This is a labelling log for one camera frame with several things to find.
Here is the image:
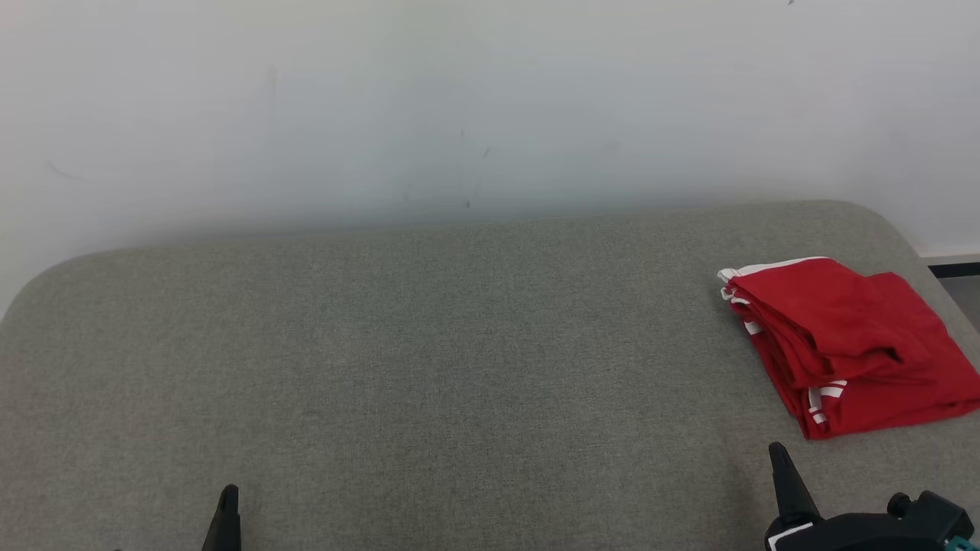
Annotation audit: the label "white and black baseboard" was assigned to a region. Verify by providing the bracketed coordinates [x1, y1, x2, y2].
[917, 251, 980, 279]

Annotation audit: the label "red and white jersey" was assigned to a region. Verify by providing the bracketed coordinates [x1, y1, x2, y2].
[724, 271, 980, 442]

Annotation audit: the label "red shorts with white stripe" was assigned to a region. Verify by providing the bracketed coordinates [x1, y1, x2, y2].
[717, 257, 944, 393]

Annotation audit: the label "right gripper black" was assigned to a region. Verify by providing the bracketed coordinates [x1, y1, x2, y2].
[765, 442, 954, 551]

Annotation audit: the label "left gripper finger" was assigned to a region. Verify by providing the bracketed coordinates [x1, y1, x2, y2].
[201, 484, 243, 551]

